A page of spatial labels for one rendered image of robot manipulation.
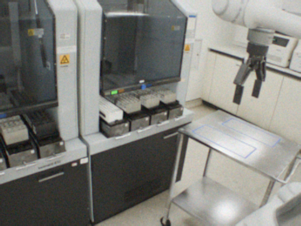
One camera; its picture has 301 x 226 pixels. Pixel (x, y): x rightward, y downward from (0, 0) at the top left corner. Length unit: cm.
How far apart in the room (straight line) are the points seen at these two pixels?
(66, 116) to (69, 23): 47
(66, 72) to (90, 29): 24
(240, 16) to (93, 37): 81
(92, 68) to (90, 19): 26
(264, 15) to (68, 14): 87
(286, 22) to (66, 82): 101
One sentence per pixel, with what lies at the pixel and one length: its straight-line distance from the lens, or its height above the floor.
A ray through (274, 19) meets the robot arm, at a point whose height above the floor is 150.
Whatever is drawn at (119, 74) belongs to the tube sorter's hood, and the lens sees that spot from 148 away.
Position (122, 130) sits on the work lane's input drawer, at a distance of 154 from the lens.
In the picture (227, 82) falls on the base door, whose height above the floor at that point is 48.
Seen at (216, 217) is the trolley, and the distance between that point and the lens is 178.
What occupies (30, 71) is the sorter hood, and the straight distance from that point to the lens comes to 126.
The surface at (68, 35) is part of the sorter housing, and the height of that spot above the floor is 131.
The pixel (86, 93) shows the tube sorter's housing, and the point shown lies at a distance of 143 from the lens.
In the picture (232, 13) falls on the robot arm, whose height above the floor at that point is 150.
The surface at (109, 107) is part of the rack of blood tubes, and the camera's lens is 157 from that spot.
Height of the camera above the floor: 152
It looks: 25 degrees down
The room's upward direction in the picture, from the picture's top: 6 degrees clockwise
